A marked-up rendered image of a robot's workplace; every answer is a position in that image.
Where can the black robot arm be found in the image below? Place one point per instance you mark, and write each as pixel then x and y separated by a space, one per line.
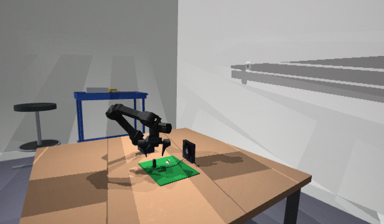
pixel 145 117

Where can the black cooling fan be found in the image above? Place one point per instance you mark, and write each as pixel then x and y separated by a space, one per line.
pixel 188 151

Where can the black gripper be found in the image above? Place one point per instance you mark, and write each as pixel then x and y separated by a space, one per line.
pixel 165 143

